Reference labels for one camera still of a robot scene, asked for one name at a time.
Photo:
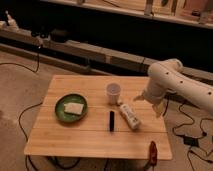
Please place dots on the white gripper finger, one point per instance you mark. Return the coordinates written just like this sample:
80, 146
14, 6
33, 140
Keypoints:
139, 98
159, 109

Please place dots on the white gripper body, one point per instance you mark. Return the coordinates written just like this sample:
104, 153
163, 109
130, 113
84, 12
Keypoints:
154, 96

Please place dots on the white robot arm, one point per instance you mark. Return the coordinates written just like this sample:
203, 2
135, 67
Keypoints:
167, 75

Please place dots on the white plastic cup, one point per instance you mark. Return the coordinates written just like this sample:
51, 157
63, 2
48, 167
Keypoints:
113, 93

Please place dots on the black marker pen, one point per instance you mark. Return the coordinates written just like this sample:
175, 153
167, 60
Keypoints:
111, 122

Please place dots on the wooden beam ledge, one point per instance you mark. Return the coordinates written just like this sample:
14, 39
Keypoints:
84, 50

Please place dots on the wooden table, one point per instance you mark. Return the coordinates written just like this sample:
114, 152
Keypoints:
90, 136

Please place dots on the green round plate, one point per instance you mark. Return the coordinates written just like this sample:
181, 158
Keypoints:
62, 116

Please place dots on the white sponge block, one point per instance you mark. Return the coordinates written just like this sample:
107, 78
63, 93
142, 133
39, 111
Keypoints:
73, 108

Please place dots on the red handled clamp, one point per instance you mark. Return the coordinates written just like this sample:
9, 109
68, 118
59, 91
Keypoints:
153, 154

